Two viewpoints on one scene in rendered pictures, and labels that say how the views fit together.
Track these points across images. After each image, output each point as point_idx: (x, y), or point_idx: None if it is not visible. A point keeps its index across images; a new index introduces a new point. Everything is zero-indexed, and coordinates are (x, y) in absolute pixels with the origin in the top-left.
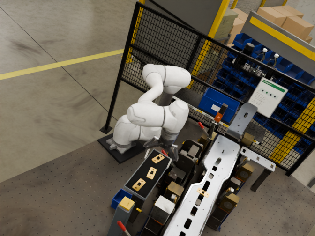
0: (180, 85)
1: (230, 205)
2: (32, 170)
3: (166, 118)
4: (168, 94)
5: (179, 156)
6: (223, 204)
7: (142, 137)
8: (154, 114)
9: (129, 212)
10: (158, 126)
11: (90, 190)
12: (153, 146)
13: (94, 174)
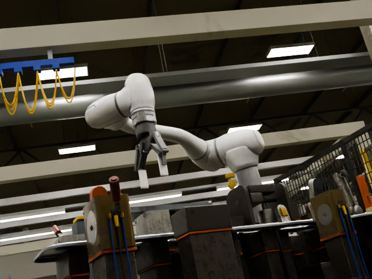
0: (241, 143)
1: (326, 208)
2: None
3: (117, 93)
4: (241, 172)
5: (230, 199)
6: (320, 222)
7: None
8: (104, 96)
9: (84, 228)
10: (113, 107)
11: None
12: (140, 157)
13: None
